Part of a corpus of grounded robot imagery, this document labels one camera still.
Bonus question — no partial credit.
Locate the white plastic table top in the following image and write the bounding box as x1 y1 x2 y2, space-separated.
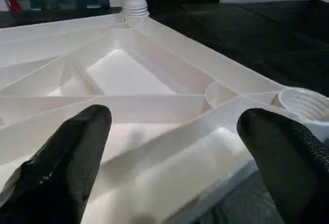
0 11 329 224

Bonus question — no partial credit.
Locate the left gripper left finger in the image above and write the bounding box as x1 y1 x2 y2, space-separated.
0 104 113 224

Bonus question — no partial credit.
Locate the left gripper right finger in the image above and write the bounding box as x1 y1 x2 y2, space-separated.
236 107 329 224

